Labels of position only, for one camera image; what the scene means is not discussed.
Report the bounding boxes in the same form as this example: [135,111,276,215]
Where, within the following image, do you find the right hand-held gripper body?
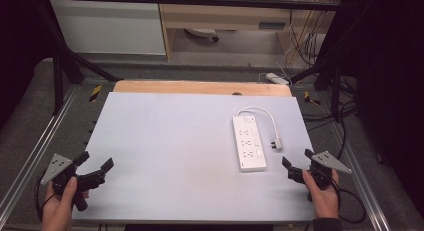
[287,150,353,203]

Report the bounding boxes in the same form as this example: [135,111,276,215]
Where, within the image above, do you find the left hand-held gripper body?
[40,153,107,213]

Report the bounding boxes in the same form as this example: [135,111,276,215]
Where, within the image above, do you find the white power strip cable with plug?
[235,106,285,151]

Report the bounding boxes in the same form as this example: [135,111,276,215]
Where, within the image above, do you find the white power strip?
[231,114,268,173]

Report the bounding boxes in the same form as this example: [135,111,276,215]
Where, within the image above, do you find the person's right hand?
[301,168,341,221]

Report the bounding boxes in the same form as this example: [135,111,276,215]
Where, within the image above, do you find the person's left hand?
[41,176,90,231]

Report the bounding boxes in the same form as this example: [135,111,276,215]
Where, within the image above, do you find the yellow black tape strip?
[302,90,322,106]
[88,84,103,104]

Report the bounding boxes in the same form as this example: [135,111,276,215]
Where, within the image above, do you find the pale grey table mat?
[71,91,316,223]

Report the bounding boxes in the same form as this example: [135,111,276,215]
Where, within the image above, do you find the black metal stand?
[35,0,125,116]
[289,10,345,123]

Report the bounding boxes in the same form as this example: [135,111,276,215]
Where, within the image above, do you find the white power adapter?
[265,72,291,87]

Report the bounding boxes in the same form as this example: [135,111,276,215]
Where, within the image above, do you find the black curtain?
[339,0,424,219]
[0,0,54,125]

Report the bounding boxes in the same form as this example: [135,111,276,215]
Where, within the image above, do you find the wooden table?
[112,79,293,98]

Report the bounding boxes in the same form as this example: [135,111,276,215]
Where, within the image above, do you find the white cabinet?
[49,0,167,56]

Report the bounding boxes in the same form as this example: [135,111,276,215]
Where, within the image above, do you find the office chair base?
[184,27,221,43]

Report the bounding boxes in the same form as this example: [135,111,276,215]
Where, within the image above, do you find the wooden desk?
[155,0,345,63]

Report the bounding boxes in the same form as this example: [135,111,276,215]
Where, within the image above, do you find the aluminium rail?
[0,85,80,219]
[313,90,392,231]

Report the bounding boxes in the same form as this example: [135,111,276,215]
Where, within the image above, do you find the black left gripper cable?
[33,168,57,223]

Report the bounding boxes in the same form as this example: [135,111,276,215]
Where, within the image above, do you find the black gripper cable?
[332,177,367,225]
[33,168,57,223]

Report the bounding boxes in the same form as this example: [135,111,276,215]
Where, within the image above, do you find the black floor cables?
[301,75,360,161]

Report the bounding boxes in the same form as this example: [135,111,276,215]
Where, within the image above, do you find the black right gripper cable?
[332,177,367,225]

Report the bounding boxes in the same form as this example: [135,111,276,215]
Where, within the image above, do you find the bundle of hanging cables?
[287,9,330,67]

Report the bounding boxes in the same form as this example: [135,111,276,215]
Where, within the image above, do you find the black horizontal frame bar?
[43,0,348,13]

